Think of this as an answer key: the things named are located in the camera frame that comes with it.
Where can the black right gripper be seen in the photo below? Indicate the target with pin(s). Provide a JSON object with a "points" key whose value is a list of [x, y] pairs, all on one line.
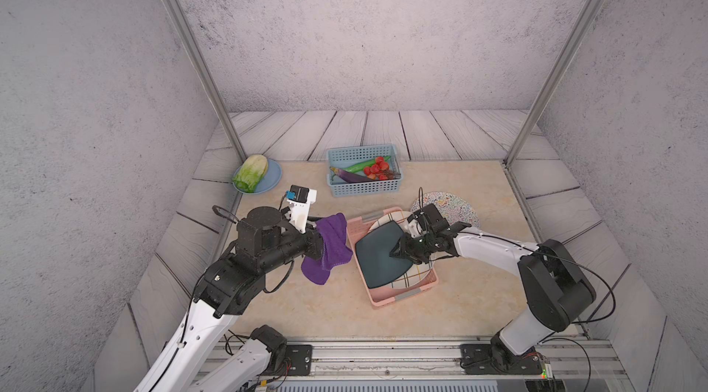
{"points": [[404, 250]]}

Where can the white plaid striped round plate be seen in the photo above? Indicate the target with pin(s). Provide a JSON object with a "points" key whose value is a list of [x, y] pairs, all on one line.
{"points": [[416, 273]]}

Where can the colourful squiggle round plate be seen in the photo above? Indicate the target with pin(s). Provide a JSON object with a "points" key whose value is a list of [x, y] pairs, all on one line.
{"points": [[451, 207]]}

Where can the dark teal square plate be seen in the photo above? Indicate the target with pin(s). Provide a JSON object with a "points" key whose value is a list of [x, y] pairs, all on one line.
{"points": [[378, 268]]}

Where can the purple microfiber cloth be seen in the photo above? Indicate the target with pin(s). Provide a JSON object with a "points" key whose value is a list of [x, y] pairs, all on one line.
{"points": [[333, 230]]}

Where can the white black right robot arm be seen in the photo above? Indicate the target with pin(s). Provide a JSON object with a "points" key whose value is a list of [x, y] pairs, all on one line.
{"points": [[556, 287]]}

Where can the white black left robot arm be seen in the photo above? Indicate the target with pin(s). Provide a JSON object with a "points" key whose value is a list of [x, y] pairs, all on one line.
{"points": [[268, 238]]}

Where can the small blue plate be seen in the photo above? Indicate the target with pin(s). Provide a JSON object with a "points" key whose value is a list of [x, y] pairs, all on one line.
{"points": [[270, 180]]}

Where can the pink plastic basket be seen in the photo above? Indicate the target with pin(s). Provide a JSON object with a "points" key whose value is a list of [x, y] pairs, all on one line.
{"points": [[358, 227]]}

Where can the light blue plastic basket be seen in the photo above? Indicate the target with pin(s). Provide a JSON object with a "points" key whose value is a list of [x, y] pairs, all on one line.
{"points": [[346, 156]]}

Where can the purple eggplant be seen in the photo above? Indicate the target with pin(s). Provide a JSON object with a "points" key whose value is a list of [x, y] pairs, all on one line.
{"points": [[349, 177]]}

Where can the green cucumber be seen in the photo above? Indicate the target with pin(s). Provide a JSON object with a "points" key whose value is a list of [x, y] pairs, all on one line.
{"points": [[360, 167]]}

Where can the green cabbage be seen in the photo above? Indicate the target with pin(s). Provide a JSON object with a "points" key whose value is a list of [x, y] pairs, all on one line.
{"points": [[251, 173]]}

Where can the metal base rail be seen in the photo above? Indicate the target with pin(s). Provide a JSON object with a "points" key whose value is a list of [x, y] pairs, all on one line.
{"points": [[561, 364]]}

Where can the right aluminium frame post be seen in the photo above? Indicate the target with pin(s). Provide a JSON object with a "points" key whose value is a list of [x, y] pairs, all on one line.
{"points": [[584, 21]]}

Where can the aluminium frame post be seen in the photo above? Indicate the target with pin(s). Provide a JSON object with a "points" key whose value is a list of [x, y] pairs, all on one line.
{"points": [[192, 49], [584, 21]]}

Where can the left aluminium frame post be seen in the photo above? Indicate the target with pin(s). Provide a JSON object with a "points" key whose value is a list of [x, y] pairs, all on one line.
{"points": [[192, 49]]}

